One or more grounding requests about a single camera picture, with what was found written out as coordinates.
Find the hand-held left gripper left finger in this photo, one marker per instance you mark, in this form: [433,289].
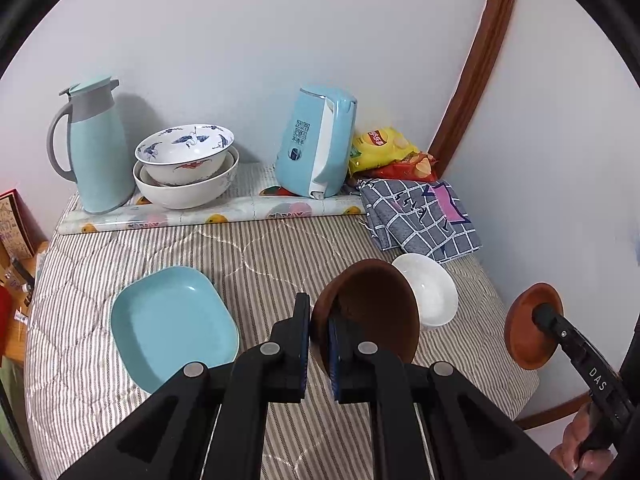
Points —
[295,360]

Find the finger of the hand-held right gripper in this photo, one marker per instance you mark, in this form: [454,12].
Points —
[550,320]

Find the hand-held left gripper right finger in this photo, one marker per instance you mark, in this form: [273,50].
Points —
[335,360]

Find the small brown bowl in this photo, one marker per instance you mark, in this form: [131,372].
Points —
[520,332]
[380,300]

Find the white bowl with grey pattern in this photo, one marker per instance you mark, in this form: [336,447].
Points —
[430,290]

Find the blue plastic plate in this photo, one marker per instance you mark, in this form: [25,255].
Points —
[170,325]

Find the person's right hand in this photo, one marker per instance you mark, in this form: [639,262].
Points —
[575,435]

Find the brown wooden baseboard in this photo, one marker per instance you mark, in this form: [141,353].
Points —
[550,412]

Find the striped quilted tablecloth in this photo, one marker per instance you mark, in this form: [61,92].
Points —
[280,265]

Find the grey checkered cloth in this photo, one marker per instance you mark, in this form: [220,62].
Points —
[415,225]

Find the fruit printed paper roll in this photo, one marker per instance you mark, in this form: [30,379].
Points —
[200,217]

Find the large white ceramic bowl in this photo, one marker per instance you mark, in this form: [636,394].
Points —
[185,196]

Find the red chip bag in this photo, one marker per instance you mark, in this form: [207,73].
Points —
[412,170]

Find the light blue electric kettle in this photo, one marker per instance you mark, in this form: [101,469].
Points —
[300,150]

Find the yellow chip bag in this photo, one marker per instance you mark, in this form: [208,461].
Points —
[380,152]

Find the blue patterned ceramic bowl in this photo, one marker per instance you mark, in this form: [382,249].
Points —
[185,157]

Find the light blue thermos jug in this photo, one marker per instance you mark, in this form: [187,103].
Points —
[100,160]

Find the red paper bag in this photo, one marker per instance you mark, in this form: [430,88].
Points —
[4,320]

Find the brown patterned box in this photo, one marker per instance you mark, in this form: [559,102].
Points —
[15,225]

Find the brown wooden door frame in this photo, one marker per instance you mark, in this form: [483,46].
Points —
[475,75]

